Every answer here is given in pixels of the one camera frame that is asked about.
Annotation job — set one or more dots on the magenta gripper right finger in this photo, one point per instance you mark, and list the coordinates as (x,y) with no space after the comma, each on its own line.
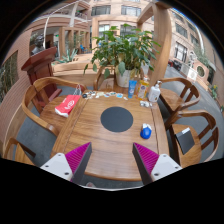
(146,160)

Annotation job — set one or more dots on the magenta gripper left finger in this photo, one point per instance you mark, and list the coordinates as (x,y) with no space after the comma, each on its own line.
(78,159)

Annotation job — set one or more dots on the blue computer mouse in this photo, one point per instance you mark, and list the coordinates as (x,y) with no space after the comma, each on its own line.
(146,131)

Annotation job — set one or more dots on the round dark grey mouse pad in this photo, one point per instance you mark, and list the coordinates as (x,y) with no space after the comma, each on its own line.
(116,119)

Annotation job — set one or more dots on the black notebook on chair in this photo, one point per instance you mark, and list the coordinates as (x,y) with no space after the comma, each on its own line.
(185,140)

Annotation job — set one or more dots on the small white items on table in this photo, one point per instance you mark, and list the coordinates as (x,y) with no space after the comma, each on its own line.
(145,104)

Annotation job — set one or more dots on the red and white bag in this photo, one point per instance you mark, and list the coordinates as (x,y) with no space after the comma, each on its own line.
(67,105)

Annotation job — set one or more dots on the wooden chair bottom left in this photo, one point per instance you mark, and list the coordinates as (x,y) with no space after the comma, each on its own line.
(18,152)

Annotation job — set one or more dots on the wooden chair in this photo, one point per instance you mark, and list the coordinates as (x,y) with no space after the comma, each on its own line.
(102,83)
(18,152)

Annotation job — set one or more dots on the wooden armchair right near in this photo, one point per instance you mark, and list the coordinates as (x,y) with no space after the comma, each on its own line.
(208,136)

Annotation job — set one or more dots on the wooden armchair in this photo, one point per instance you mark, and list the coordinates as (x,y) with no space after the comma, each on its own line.
(174,102)
(208,136)
(41,109)

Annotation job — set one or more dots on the wooden armchair right far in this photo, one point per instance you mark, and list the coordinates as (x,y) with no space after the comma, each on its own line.
(174,102)

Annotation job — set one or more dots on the white pump dispenser bottle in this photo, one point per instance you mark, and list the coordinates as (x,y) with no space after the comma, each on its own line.
(154,92)

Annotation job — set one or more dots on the yellow spray bottle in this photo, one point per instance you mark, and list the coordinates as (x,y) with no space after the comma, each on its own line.
(143,88)

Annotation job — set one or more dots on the blue tube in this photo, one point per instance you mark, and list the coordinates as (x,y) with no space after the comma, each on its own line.
(131,89)

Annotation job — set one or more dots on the white plant pot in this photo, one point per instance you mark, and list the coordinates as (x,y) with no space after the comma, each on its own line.
(128,77)

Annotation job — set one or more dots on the wooden armchair left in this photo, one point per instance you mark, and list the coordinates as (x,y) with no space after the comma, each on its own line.
(41,109)

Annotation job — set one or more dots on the wooden chair far side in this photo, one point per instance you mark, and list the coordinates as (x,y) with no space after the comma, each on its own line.
(102,83)

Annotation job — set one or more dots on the green potted plant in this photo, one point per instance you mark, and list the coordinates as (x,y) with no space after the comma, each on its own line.
(124,52)

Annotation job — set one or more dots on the dark bust statue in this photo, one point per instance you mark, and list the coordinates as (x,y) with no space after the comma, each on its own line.
(38,45)

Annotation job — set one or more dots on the dark red wooden pedestal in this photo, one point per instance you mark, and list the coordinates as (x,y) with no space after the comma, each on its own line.
(39,66)

